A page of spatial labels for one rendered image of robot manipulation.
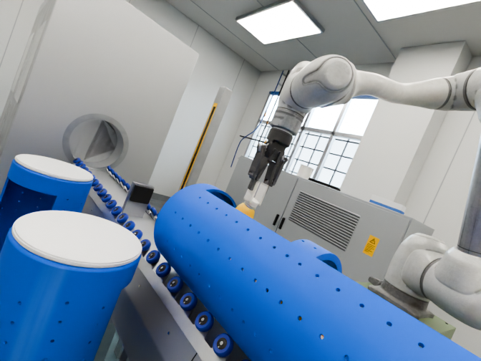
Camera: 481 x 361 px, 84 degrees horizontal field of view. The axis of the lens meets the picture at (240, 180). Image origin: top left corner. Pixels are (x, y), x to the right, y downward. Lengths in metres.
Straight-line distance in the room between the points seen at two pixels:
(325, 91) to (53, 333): 0.76
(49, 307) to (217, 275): 0.33
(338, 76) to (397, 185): 2.76
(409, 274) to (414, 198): 2.48
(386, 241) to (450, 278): 1.22
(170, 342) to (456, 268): 0.81
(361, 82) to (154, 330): 0.81
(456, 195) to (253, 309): 3.11
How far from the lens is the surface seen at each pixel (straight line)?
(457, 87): 1.10
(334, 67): 0.66
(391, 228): 2.23
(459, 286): 1.02
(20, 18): 5.20
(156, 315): 0.84
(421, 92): 1.04
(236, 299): 0.58
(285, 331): 0.52
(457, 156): 3.62
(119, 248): 0.73
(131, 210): 1.32
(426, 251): 1.15
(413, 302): 1.19
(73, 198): 1.26
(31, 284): 0.68
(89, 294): 0.68
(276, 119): 0.82
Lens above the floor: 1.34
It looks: 3 degrees down
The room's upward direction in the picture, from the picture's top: 22 degrees clockwise
